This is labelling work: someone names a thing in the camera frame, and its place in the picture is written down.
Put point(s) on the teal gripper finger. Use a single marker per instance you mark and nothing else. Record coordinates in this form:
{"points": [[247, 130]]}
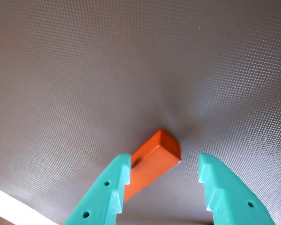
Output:
{"points": [[234, 199], [96, 199]]}

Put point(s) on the orange wooden block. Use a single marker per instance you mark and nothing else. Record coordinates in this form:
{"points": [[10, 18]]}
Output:
{"points": [[154, 161]]}

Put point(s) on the dark grey textured mat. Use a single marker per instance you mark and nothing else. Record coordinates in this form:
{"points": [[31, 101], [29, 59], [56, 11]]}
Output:
{"points": [[107, 70]]}

